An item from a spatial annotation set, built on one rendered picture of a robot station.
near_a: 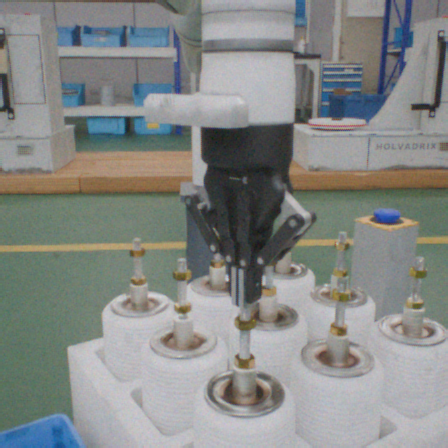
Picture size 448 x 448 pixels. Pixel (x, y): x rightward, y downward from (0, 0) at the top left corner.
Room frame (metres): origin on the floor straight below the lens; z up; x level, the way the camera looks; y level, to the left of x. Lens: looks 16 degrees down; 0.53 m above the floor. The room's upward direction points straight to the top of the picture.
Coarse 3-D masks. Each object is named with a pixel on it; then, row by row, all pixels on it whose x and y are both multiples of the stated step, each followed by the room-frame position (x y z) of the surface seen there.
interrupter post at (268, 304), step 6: (276, 294) 0.60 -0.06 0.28; (264, 300) 0.59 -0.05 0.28; (270, 300) 0.58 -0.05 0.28; (276, 300) 0.59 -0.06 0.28; (264, 306) 0.59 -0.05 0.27; (270, 306) 0.59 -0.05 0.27; (276, 306) 0.59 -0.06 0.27; (264, 312) 0.59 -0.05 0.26; (270, 312) 0.59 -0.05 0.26; (276, 312) 0.59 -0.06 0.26; (264, 318) 0.59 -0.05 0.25; (270, 318) 0.59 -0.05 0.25; (276, 318) 0.59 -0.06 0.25
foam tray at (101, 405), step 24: (72, 360) 0.63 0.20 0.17; (96, 360) 0.62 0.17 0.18; (72, 384) 0.64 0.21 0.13; (96, 384) 0.56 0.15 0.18; (120, 384) 0.56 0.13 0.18; (96, 408) 0.56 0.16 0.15; (120, 408) 0.51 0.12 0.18; (384, 408) 0.51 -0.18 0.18; (96, 432) 0.57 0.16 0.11; (120, 432) 0.49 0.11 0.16; (144, 432) 0.47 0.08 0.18; (192, 432) 0.47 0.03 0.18; (384, 432) 0.50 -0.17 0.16; (408, 432) 0.47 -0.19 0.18; (432, 432) 0.47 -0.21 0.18
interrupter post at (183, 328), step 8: (176, 320) 0.52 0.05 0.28; (184, 320) 0.52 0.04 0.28; (192, 320) 0.53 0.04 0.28; (176, 328) 0.52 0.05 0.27; (184, 328) 0.52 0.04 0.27; (192, 328) 0.53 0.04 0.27; (176, 336) 0.52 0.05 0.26; (184, 336) 0.52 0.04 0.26; (192, 336) 0.53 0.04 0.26; (176, 344) 0.52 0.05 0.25; (184, 344) 0.52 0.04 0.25; (192, 344) 0.53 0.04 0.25
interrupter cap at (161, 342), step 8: (168, 328) 0.56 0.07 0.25; (200, 328) 0.56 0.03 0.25; (208, 328) 0.56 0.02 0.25; (152, 336) 0.54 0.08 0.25; (160, 336) 0.54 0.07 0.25; (168, 336) 0.54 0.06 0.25; (200, 336) 0.54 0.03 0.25; (208, 336) 0.54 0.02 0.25; (216, 336) 0.54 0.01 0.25; (152, 344) 0.52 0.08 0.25; (160, 344) 0.52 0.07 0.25; (168, 344) 0.53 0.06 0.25; (200, 344) 0.52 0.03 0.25; (208, 344) 0.52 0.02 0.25; (216, 344) 0.52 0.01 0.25; (160, 352) 0.50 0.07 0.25; (168, 352) 0.50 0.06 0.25; (176, 352) 0.50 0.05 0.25; (184, 352) 0.50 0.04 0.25; (192, 352) 0.50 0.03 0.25; (200, 352) 0.50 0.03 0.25; (208, 352) 0.51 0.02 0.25
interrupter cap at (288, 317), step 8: (256, 304) 0.63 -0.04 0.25; (280, 304) 0.63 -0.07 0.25; (256, 312) 0.61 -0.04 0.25; (280, 312) 0.61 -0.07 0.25; (288, 312) 0.60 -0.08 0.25; (296, 312) 0.60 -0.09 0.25; (256, 320) 0.58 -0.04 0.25; (264, 320) 0.59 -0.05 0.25; (280, 320) 0.59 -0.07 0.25; (288, 320) 0.58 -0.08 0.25; (296, 320) 0.58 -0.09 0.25; (256, 328) 0.56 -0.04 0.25; (264, 328) 0.56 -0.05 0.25; (272, 328) 0.56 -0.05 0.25; (280, 328) 0.56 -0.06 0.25; (288, 328) 0.56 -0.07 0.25
